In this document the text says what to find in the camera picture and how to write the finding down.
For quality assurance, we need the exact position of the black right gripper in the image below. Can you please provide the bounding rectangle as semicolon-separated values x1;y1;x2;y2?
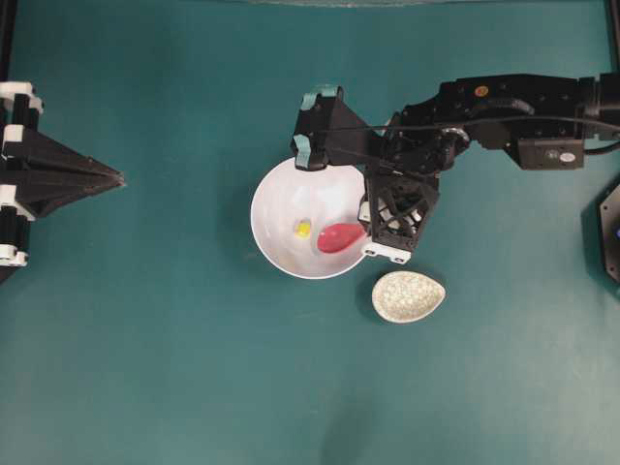
293;85;457;176

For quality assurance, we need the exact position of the red spoon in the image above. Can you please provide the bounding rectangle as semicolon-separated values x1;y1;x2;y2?
317;223;366;254

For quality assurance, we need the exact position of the black frame post right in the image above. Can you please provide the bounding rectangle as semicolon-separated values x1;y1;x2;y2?
604;0;620;72

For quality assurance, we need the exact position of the black base right edge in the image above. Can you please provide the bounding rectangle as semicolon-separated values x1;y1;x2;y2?
581;175;619;300

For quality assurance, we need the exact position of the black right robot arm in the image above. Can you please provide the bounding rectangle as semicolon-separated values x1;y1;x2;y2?
291;74;619;176

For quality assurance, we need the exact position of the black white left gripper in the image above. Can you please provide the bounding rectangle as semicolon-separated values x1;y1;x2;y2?
1;81;125;267

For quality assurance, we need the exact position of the yellow hexagonal prism block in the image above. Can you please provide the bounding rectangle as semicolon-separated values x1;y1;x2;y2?
294;219;312;238

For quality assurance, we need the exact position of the black cable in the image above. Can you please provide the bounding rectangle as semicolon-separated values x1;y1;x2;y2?
309;113;620;146

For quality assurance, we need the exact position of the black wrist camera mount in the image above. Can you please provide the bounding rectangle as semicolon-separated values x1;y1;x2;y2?
357;169;440;264

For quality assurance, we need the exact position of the speckled egg-shaped dish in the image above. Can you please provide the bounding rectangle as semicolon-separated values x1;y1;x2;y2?
371;271;447;325

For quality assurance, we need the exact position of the black frame post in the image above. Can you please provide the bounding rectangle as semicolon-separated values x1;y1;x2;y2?
604;0;620;72
0;0;17;81

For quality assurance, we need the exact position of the black frame post left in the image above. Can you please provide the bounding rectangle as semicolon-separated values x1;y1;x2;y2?
0;0;17;81

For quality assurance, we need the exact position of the white round bowl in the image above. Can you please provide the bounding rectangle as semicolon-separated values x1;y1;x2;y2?
250;158;368;280

